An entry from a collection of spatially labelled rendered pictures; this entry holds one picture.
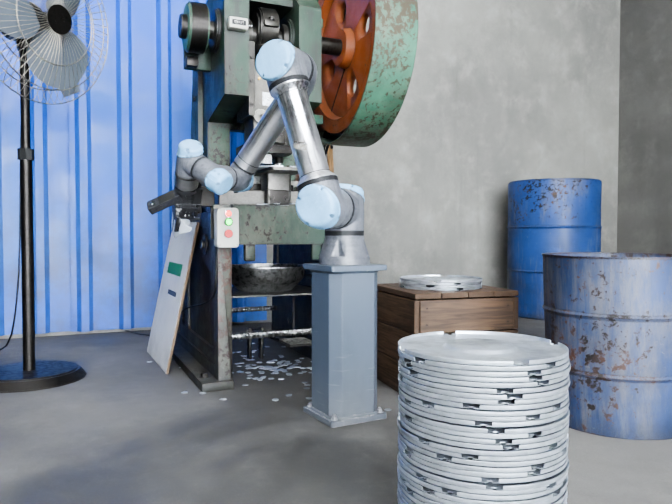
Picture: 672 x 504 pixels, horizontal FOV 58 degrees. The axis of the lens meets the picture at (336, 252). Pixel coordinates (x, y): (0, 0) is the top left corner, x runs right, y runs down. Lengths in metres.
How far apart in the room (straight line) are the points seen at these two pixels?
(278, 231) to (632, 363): 1.24
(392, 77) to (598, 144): 3.09
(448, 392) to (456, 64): 3.64
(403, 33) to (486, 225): 2.34
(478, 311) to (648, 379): 0.55
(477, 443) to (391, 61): 1.64
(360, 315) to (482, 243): 2.78
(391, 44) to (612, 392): 1.40
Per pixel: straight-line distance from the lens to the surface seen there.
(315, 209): 1.61
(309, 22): 2.55
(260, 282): 2.34
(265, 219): 2.23
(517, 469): 1.03
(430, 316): 1.97
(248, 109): 2.39
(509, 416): 1.00
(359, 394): 1.79
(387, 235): 4.02
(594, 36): 5.38
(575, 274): 1.77
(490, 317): 2.07
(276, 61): 1.72
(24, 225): 2.49
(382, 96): 2.40
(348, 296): 1.72
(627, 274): 1.74
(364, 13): 2.63
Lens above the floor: 0.54
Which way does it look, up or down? 2 degrees down
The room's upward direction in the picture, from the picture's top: straight up
